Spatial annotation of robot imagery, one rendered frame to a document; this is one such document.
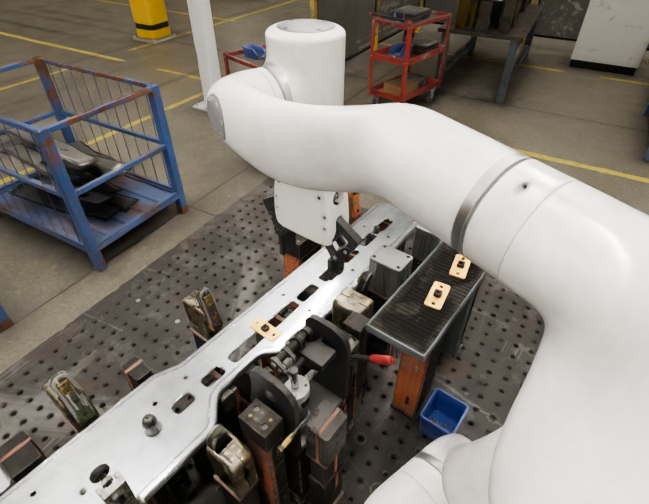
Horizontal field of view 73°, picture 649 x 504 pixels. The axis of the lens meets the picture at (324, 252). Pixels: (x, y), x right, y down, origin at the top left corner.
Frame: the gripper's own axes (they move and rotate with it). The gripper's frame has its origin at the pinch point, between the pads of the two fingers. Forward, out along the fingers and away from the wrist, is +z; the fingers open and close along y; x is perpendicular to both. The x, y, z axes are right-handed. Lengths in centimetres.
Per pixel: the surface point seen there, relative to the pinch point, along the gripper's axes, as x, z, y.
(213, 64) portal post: -269, 99, 352
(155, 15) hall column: -399, 109, 637
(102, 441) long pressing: 31, 45, 31
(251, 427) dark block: 14.0, 33.0, 3.4
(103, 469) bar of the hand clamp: 35.0, 23.3, 11.4
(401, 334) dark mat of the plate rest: -18.3, 28.8, -8.7
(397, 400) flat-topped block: -29, 70, -6
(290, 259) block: -40, 50, 42
